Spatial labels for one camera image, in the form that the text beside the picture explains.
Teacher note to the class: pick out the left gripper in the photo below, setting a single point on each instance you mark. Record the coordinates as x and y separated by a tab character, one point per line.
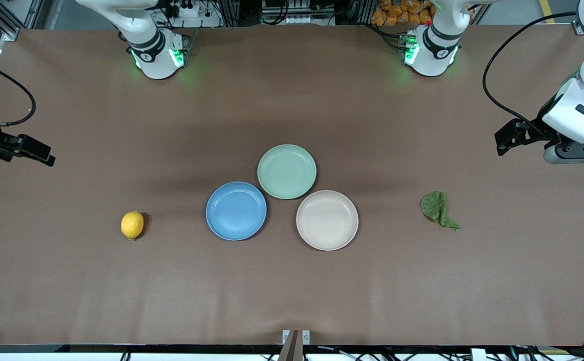
536	128

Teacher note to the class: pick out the green lettuce leaf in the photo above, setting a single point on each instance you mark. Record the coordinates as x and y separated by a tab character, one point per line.
436	206

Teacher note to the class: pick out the yellow lemon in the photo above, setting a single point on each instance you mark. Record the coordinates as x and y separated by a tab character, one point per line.
132	225

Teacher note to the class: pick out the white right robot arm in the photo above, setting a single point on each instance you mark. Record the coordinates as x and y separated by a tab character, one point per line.
154	47

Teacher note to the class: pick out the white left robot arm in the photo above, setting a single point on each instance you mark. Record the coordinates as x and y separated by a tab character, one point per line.
432	50

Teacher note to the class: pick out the bag of oranges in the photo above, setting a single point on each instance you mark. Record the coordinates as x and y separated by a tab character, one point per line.
402	11

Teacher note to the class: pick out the beige plate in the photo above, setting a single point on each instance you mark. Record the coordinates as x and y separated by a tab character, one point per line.
327	220

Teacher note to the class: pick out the white power strip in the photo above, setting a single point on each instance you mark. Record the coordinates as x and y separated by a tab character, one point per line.
187	9

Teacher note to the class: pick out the blue plate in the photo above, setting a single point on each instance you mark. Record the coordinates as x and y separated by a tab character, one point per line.
236	211

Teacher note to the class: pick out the green plate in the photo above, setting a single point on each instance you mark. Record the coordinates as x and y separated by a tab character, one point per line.
287	171

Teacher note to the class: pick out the white electronics box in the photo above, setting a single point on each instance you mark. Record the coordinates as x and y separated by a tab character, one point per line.
289	11

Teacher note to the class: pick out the aluminium frame profile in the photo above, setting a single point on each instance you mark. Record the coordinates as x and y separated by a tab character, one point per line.
18	17

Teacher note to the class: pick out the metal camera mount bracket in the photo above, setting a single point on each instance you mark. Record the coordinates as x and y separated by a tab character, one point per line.
296	343

